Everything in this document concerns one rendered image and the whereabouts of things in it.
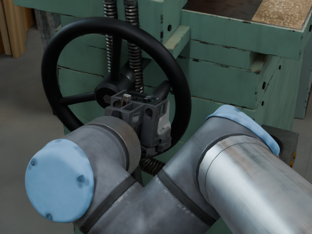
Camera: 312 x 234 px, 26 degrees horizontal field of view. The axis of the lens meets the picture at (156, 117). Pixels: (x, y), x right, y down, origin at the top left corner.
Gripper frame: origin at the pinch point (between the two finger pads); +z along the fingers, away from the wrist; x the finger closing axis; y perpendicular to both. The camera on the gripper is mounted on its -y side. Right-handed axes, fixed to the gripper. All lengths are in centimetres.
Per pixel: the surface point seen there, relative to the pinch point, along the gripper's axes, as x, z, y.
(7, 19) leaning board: 115, 137, -18
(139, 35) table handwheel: 5.8, 1.0, 13.8
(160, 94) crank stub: 0.2, -1.1, 5.3
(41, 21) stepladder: 81, 104, -9
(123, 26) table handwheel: 8.7, 0.8, 14.7
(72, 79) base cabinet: 29.8, 27.0, -3.8
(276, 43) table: -13.3, 20.7, 13.3
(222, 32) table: -3.0, 20.7, 13.5
